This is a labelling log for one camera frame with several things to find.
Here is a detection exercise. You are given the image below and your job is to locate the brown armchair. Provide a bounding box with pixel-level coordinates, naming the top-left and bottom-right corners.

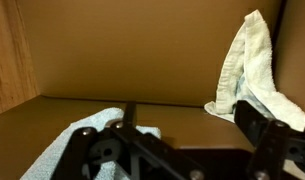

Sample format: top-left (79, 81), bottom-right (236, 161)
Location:
top-left (0, 0), bottom-right (305, 180)

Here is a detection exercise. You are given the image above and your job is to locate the white towel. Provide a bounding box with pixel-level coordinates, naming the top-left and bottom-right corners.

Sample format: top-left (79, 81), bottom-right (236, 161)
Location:
top-left (204, 10), bottom-right (305, 131)

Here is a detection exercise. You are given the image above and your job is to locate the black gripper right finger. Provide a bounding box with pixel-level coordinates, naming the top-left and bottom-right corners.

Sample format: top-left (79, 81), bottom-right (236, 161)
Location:
top-left (234, 100), bottom-right (305, 180)

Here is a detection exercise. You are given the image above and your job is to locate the blue towel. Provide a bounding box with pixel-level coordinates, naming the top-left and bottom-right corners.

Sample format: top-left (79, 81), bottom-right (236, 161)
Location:
top-left (19, 107), bottom-right (163, 180)

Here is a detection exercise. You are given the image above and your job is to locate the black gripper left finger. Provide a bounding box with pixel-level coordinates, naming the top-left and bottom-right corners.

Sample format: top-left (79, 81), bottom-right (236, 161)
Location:
top-left (51, 100), bottom-right (206, 180)

